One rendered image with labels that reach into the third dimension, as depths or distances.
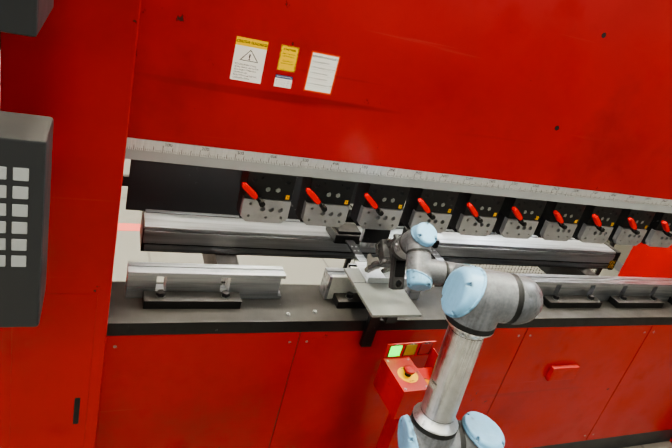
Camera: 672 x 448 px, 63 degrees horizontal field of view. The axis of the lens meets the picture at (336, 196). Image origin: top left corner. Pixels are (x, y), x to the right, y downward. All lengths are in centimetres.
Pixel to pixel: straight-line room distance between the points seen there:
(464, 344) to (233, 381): 90
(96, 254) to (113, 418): 68
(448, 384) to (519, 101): 99
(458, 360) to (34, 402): 113
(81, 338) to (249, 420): 73
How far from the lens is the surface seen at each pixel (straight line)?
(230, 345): 184
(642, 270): 383
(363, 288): 186
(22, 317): 113
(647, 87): 230
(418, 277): 162
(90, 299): 155
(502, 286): 127
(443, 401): 140
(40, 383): 173
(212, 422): 207
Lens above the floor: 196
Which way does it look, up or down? 23 degrees down
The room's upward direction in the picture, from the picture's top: 15 degrees clockwise
